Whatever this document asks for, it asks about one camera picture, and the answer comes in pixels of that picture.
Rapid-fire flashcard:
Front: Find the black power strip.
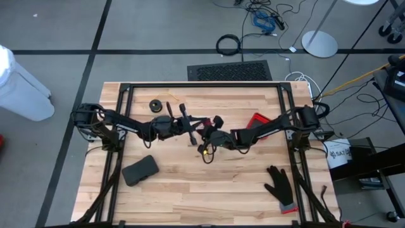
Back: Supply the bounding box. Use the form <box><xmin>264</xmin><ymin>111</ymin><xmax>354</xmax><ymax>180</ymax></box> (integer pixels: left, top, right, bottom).
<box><xmin>272</xmin><ymin>14</ymin><xmax>286</xmax><ymax>32</ymax></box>

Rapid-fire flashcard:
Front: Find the yellow wire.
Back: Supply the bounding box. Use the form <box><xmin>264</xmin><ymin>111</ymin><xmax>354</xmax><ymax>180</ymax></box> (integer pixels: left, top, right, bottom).
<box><xmin>156</xmin><ymin>91</ymin><xmax>180</xmax><ymax>103</ymax></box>

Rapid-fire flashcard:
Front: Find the red collapsible tray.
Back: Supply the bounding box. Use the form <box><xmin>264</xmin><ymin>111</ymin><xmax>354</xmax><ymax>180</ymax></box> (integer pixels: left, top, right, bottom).
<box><xmin>246</xmin><ymin>112</ymin><xmax>273</xmax><ymax>140</ymax></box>

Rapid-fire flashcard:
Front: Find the black floor vent grille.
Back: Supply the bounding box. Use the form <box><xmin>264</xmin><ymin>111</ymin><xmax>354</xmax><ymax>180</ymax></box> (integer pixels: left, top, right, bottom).
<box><xmin>187</xmin><ymin>60</ymin><xmax>273</xmax><ymax>82</ymax></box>

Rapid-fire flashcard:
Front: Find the white bin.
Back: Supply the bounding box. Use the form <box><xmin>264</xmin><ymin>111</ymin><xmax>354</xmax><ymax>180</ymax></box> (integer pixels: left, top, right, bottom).
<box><xmin>0</xmin><ymin>44</ymin><xmax>56</xmax><ymax>122</ymax></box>

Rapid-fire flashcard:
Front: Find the white paper sheet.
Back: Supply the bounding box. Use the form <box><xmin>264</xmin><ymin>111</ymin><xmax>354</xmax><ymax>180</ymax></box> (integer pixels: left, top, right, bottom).
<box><xmin>322</xmin><ymin>138</ymin><xmax>353</xmax><ymax>170</ymax></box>

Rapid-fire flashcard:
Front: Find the white cable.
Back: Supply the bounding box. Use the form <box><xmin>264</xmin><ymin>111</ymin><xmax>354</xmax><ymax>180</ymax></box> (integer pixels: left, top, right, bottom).
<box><xmin>283</xmin><ymin>71</ymin><xmax>323</xmax><ymax>96</ymax></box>

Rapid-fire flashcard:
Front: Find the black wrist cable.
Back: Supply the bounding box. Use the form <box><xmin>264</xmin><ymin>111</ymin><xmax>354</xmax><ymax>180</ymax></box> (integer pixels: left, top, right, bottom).
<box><xmin>139</xmin><ymin>101</ymin><xmax>175</xmax><ymax>149</ymax></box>
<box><xmin>201</xmin><ymin>147</ymin><xmax>216</xmax><ymax>165</ymax></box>

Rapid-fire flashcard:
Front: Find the black equipment cart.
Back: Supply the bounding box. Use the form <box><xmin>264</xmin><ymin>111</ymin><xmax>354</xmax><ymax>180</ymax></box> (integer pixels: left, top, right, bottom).
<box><xmin>372</xmin><ymin>53</ymin><xmax>405</xmax><ymax>134</ymax></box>

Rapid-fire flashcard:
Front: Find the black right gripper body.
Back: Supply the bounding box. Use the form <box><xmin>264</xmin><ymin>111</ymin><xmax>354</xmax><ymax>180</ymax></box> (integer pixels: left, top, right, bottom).
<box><xmin>197</xmin><ymin>115</ymin><xmax>241</xmax><ymax>156</ymax></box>

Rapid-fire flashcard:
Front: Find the blue coiled cable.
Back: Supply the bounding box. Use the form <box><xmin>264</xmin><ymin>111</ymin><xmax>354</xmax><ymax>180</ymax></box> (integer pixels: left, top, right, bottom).
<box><xmin>252</xmin><ymin>10</ymin><xmax>277</xmax><ymax>33</ymax></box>

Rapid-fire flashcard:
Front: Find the cart with black casters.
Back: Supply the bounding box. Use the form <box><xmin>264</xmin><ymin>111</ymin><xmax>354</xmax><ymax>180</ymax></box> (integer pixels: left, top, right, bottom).
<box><xmin>378</xmin><ymin>0</ymin><xmax>405</xmax><ymax>45</ymax></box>

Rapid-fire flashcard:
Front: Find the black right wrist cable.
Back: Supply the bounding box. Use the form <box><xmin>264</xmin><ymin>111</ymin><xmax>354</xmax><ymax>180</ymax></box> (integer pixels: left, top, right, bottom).
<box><xmin>201</xmin><ymin>147</ymin><xmax>216</xmax><ymax>165</ymax></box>

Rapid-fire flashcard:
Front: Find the black aluminium table frame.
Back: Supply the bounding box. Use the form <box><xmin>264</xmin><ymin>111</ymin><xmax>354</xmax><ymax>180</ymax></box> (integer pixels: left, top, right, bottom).
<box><xmin>74</xmin><ymin>81</ymin><xmax>341</xmax><ymax>228</ymax></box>

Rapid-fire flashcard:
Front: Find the plain black spool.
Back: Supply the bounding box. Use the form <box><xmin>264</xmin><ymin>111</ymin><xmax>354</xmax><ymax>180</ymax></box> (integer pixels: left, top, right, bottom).
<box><xmin>148</xmin><ymin>98</ymin><xmax>163</xmax><ymax>114</ymax></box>

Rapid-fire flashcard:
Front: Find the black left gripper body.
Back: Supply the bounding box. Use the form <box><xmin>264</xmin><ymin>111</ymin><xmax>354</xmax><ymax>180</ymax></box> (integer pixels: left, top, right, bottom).
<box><xmin>151</xmin><ymin>103</ymin><xmax>200</xmax><ymax>146</ymax></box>

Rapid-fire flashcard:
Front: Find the black coiled cable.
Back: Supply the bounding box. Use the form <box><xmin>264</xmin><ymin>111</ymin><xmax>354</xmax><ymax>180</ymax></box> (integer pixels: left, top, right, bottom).
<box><xmin>215</xmin><ymin>34</ymin><xmax>242</xmax><ymax>57</ymax></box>

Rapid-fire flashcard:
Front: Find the black side table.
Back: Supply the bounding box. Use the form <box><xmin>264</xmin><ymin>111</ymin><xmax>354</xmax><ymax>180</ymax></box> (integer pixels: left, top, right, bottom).
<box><xmin>328</xmin><ymin>142</ymin><xmax>405</xmax><ymax>183</ymax></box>

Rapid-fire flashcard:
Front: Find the long black cable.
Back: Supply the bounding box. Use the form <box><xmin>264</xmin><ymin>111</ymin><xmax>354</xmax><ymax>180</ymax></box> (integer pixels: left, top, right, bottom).
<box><xmin>318</xmin><ymin>0</ymin><xmax>389</xmax><ymax>96</ymax></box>

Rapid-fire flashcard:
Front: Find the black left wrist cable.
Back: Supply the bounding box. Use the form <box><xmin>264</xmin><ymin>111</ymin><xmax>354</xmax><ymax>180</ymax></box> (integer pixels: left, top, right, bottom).
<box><xmin>139</xmin><ymin>101</ymin><xmax>175</xmax><ymax>149</ymax></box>

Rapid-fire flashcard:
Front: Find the black glove red cuff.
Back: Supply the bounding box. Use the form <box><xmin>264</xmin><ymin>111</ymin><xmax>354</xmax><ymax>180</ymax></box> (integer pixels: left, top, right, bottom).
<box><xmin>264</xmin><ymin>165</ymin><xmax>299</xmax><ymax>215</ymax></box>

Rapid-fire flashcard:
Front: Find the black zip case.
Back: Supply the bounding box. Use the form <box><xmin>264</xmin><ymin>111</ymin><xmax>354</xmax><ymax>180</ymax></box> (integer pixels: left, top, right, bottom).
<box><xmin>121</xmin><ymin>154</ymin><xmax>159</xmax><ymax>187</ymax></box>

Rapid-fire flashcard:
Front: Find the yellow extension cord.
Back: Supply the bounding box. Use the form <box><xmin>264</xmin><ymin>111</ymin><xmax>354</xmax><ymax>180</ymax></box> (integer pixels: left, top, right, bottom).
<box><xmin>320</xmin><ymin>54</ymin><xmax>405</xmax><ymax>98</ymax></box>

